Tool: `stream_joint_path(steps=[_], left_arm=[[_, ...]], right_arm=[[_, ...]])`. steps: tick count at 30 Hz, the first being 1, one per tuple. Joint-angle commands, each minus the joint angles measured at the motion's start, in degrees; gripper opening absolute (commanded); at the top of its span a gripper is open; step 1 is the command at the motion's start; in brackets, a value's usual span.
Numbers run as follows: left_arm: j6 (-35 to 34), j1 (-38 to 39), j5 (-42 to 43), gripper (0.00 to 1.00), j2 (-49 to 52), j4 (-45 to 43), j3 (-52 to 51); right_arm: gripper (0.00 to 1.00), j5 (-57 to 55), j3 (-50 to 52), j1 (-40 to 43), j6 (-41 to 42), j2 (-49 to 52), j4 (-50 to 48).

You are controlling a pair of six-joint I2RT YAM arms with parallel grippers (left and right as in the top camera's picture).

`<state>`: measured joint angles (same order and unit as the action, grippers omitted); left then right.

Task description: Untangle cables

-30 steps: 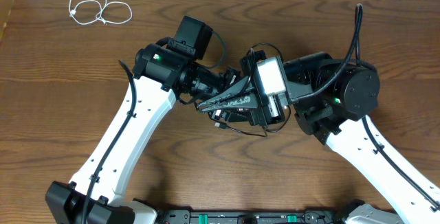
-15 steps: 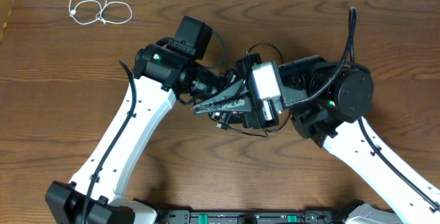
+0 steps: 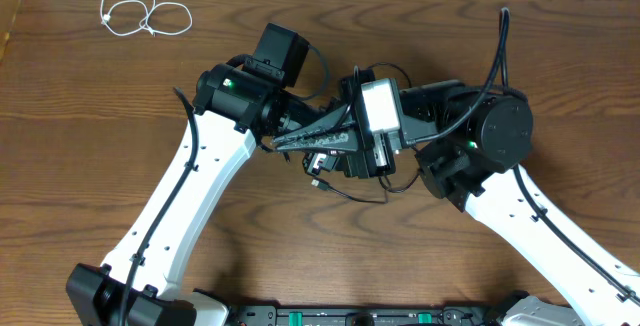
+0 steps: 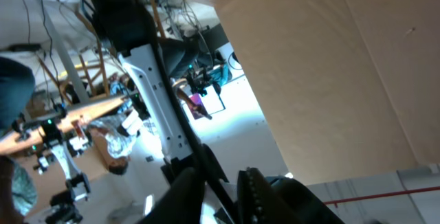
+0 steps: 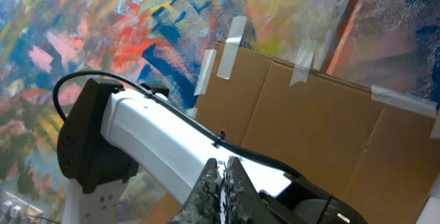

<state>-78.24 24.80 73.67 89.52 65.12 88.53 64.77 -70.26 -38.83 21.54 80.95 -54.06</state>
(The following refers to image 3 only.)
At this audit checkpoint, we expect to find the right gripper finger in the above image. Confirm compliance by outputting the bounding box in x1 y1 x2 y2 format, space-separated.
272 105 357 147
276 133 360 154

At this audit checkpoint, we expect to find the long black usb cable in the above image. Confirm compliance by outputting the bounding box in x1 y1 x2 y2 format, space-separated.
309 61 424 205

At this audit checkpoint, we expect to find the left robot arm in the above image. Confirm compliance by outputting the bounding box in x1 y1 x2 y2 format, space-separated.
66 23 317 325

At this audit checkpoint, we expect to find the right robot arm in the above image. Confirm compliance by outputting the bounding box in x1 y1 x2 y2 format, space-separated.
275 71 639 325

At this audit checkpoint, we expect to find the brown cardboard box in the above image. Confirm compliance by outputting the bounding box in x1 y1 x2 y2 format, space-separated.
0 0 22 58

